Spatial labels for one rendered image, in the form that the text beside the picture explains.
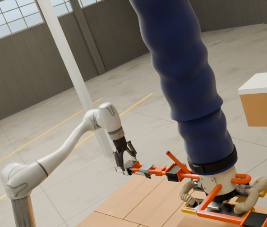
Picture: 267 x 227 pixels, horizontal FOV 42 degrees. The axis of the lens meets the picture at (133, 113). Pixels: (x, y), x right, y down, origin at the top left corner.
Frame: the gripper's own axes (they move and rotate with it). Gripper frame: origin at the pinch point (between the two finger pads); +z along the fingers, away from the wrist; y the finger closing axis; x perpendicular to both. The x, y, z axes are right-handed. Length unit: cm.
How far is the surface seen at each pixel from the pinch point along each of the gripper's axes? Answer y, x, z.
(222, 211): -10, -65, 11
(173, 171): -0.9, -34.3, -1.4
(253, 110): 167, 10, 46
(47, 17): 179, 287, -108
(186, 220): -2.8, -32.3, 29.6
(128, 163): 0.4, 1.2, -2.1
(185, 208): -12.3, -44.9, 11.2
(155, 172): -2.1, -22.0, -0.3
